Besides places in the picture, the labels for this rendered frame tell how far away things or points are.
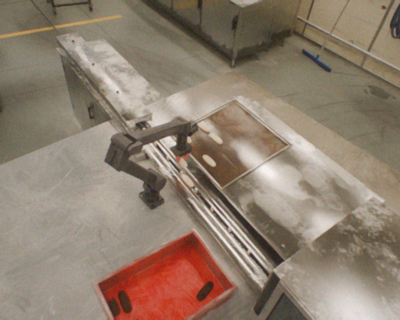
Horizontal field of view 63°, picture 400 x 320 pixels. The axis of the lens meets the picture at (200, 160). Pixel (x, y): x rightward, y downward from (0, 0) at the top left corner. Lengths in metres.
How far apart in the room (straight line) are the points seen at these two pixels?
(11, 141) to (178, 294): 2.48
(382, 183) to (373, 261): 1.08
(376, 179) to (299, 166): 0.55
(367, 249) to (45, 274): 1.23
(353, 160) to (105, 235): 1.53
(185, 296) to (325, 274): 0.62
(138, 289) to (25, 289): 0.45
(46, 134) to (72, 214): 1.86
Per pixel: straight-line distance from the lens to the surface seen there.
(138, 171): 1.42
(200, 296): 1.45
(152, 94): 2.41
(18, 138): 3.51
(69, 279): 1.54
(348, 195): 1.78
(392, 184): 2.22
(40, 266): 1.60
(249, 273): 1.49
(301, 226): 1.62
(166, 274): 1.49
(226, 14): 4.38
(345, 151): 2.27
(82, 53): 2.74
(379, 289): 1.12
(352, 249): 1.15
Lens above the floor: 2.17
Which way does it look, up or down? 45 degrees down
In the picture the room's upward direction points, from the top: 7 degrees clockwise
